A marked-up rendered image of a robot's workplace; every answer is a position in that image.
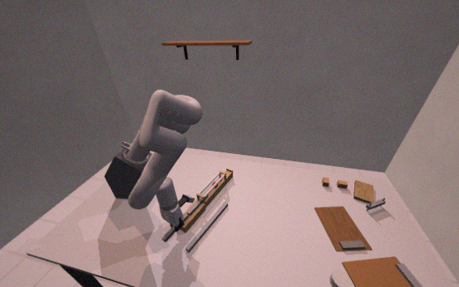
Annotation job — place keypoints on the short grey cylinder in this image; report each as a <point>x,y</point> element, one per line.
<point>339,278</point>

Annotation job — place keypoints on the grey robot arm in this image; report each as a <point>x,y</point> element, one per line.
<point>167,118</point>

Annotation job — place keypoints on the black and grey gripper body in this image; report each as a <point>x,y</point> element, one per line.
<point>172,216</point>

